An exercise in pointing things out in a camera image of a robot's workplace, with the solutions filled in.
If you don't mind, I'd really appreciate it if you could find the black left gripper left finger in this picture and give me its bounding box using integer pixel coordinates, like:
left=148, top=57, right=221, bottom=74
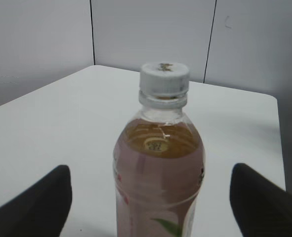
left=0, top=165, right=73, bottom=237

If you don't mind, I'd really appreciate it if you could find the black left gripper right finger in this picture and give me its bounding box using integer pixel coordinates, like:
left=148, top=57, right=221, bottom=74
left=229, top=163, right=292, bottom=237

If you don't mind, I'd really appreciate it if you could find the peach oolong tea bottle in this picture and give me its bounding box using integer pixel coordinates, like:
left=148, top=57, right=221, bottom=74
left=113, top=92, right=205, bottom=237

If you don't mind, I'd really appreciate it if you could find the white bottle cap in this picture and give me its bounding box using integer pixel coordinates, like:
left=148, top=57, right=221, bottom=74
left=139, top=62, right=190, bottom=97

